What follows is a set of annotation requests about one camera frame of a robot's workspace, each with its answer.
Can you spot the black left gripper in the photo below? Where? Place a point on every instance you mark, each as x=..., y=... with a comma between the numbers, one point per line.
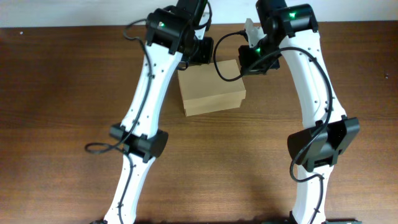
x=207, y=53

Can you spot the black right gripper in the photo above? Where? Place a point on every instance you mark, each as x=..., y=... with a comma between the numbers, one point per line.
x=248, y=67

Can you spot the brown cardboard box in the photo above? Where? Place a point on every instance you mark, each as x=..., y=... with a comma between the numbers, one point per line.
x=203, y=91

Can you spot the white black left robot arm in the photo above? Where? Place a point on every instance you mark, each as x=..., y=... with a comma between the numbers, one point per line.
x=174, y=34

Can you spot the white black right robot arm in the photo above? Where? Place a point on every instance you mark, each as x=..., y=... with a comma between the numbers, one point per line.
x=292, y=32

